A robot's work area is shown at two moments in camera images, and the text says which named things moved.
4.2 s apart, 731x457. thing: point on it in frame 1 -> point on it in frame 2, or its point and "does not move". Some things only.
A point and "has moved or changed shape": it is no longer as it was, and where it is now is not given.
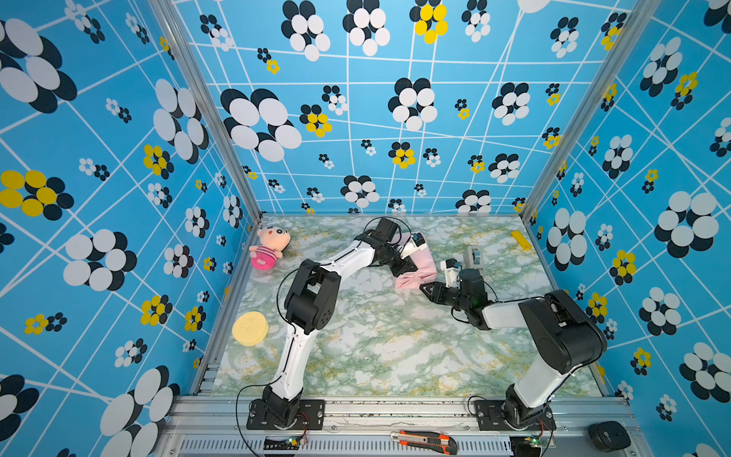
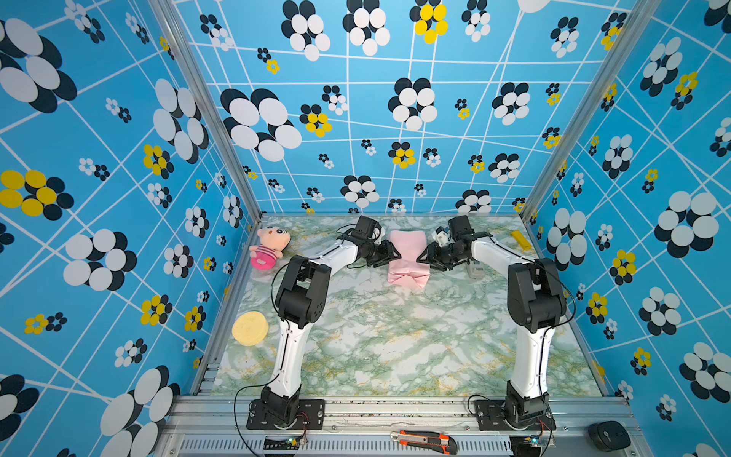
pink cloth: [424, 263] has moved or changed shape
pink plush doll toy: [273, 241] does not move
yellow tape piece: [521, 240] does not move
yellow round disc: [250, 327] does not move
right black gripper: [437, 291] -> [431, 258]
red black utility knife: [425, 441] does not move
